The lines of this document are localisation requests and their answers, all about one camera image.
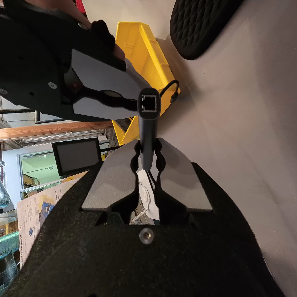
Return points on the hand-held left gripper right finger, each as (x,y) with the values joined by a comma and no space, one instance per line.
(183,185)

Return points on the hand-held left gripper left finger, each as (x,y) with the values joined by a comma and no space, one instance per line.
(109,185)

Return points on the white metal document stand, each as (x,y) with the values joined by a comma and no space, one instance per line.
(148,204)

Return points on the black partition panel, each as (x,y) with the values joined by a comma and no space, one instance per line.
(76,155)

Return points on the yellow plastic bin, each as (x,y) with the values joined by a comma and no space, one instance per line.
(143,51)

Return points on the black wrist rest pad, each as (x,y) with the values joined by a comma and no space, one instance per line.
(199,25)

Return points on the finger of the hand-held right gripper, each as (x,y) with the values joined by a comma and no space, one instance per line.
(97,110)
(104,74)

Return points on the printed instruction sheet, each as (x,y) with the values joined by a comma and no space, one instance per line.
(30,213)

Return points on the wooden post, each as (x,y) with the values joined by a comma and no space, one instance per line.
(46,130)

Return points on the person's right hand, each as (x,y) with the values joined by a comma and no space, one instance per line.
(119,52)

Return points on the grey hub black lead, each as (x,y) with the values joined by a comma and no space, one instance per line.
(175,97)

